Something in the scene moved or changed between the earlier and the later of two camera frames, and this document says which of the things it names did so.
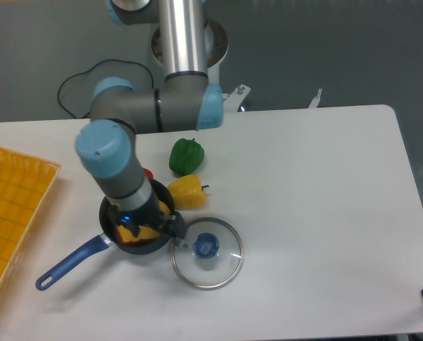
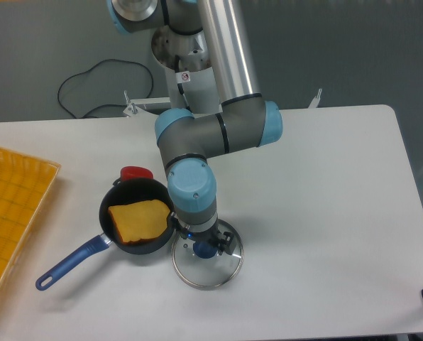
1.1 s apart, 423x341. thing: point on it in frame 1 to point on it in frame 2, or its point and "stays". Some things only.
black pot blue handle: [110, 238] stays
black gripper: [155, 214] to [224, 242]
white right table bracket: [314, 102] stays
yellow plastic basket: [16, 187] stays
